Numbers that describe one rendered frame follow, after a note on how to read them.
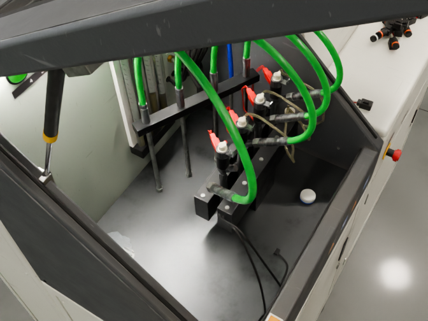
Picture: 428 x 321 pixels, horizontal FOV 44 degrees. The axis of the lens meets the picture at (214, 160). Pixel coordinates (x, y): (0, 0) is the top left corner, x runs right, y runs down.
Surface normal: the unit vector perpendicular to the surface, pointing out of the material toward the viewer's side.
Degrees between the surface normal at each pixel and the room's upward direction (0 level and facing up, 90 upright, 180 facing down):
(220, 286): 0
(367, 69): 0
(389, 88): 0
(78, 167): 90
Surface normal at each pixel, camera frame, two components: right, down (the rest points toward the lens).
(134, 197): -0.03, -0.61
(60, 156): 0.85, 0.40
